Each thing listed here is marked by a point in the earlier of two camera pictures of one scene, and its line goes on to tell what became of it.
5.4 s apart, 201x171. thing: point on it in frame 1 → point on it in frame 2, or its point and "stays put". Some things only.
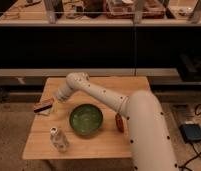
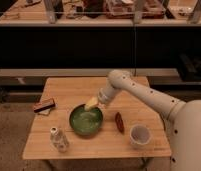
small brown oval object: x=119 y=122 stays put
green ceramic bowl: x=85 y=119 stays put
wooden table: x=80 y=127 stays put
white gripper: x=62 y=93 → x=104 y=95
